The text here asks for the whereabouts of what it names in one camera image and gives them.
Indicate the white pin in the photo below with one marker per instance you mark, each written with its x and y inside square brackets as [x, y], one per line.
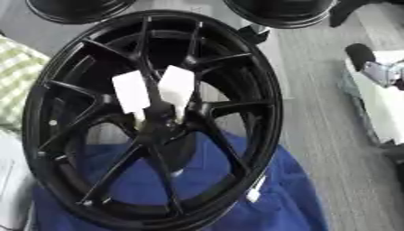
[177, 85]
[254, 194]
[130, 90]

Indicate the black round wheel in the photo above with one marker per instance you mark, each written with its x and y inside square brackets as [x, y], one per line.
[79, 10]
[279, 13]

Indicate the black spoked wheel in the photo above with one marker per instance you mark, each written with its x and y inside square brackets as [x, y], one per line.
[247, 90]

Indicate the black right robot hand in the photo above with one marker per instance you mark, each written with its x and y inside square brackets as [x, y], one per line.
[360, 55]

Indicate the white box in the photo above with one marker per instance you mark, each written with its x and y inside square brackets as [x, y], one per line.
[386, 111]

